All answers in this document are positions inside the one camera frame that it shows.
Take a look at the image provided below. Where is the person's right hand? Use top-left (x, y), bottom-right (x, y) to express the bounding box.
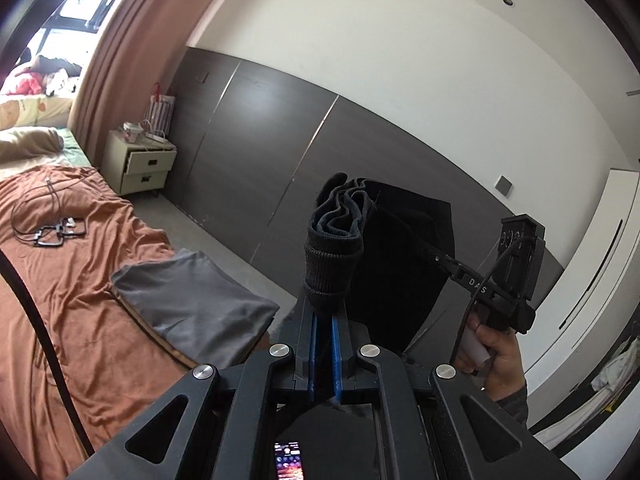
top-left (472, 325), bottom-right (526, 402)

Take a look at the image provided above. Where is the black garment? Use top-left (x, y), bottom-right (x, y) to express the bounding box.
top-left (302, 172), bottom-right (458, 356)

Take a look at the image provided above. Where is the brown pink curtain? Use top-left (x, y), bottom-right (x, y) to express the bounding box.
top-left (67, 0), bottom-right (246, 166)

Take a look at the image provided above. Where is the pile of colourful clothes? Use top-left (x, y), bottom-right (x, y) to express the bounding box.
top-left (15, 55), bottom-right (83, 97)

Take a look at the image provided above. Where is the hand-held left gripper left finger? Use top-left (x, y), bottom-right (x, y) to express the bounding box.
top-left (65, 292), bottom-right (321, 480)

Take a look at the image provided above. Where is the cream nightstand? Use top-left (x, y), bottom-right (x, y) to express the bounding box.
top-left (102, 127), bottom-right (178, 197)

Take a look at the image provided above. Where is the red striped paper bag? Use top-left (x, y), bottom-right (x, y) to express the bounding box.
top-left (145, 82), bottom-right (176, 133)

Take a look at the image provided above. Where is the white wardrobe door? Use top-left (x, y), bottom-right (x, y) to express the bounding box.
top-left (520, 167), bottom-right (640, 396)

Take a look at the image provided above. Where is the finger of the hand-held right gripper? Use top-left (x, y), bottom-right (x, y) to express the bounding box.
top-left (417, 240), bottom-right (468, 281)

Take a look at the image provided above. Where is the grey folded garment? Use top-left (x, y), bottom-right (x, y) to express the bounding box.
top-left (111, 249), bottom-right (280, 368)

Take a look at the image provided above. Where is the white hanging cloth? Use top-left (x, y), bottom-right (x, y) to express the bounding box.
top-left (530, 345), bottom-right (640, 456)

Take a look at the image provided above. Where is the orange blanket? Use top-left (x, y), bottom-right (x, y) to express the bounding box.
top-left (0, 162), bottom-right (251, 480)

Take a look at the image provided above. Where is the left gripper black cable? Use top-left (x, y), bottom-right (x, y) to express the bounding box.
top-left (0, 247), bottom-right (96, 456)

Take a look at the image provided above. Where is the window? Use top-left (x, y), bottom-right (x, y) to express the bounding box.
top-left (30, 0), bottom-right (146, 61)

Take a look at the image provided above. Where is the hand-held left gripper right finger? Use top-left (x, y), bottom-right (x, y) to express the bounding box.
top-left (330, 310), bottom-right (576, 480)

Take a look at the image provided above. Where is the thin black cable loop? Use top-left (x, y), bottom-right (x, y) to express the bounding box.
top-left (10, 167), bottom-right (88, 241)

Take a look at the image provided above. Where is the person's right forearm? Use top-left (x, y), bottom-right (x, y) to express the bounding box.
top-left (492, 380), bottom-right (531, 428)

